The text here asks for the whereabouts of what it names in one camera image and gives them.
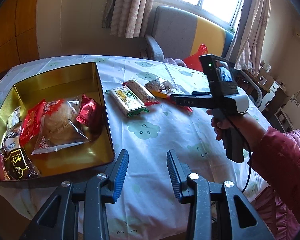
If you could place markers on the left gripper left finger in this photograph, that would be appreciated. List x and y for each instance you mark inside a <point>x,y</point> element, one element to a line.
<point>58,217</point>

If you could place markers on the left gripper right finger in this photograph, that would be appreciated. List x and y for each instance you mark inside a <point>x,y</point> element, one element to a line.
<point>216,210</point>

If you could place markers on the clear bag orange bottom snack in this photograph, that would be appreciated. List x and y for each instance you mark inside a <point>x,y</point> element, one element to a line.
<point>161,88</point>

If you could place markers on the dark yellow snack packet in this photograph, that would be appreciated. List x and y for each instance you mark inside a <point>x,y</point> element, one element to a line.
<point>20,163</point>

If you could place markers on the cake bread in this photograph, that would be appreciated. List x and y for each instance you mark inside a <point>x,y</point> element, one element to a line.
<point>59,128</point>

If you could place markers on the long red snack packet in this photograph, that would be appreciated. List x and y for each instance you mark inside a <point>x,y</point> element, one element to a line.
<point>32,122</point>

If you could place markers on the shiny red foil snack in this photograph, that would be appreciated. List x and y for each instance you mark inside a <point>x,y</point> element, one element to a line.
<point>91,114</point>

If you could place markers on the pink sleeved right forearm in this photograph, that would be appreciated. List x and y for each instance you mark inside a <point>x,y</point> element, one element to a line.
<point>276,159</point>

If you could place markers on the right hand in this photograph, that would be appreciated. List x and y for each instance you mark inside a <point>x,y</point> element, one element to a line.
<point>246,124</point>

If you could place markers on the red plastic bag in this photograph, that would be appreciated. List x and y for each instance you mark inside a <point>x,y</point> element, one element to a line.
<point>193,61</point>

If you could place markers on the dark wooden side cabinet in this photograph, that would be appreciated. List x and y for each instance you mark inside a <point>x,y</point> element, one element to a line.
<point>273,102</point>

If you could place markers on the right pink curtain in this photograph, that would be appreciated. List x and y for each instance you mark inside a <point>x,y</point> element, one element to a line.
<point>246,47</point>

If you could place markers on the pink curtain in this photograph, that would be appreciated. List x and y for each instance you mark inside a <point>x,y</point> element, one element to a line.
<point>127,18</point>
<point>246,47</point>

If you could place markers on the pink cloth on sofa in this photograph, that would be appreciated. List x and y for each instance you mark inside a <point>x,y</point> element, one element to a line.
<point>177,62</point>

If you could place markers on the orange cracker stick packet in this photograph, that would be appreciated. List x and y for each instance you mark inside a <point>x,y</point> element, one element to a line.
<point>141,92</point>

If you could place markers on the grey yellow blue sofa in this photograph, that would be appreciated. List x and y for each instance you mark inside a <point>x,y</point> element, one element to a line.
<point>178,34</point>

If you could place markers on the white tablecloth green clouds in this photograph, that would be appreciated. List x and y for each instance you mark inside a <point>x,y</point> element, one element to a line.
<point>147,207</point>

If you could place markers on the green yellow cracker packet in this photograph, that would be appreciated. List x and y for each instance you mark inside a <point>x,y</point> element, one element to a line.
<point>129,104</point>

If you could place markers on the left pink curtain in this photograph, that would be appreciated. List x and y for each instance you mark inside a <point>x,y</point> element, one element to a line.
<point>127,18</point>

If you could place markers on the gold tin box maroon sides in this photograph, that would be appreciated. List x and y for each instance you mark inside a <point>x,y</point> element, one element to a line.
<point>60,83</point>

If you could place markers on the white chair armrest frame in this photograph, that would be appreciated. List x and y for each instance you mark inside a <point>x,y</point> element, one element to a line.
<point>251,88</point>

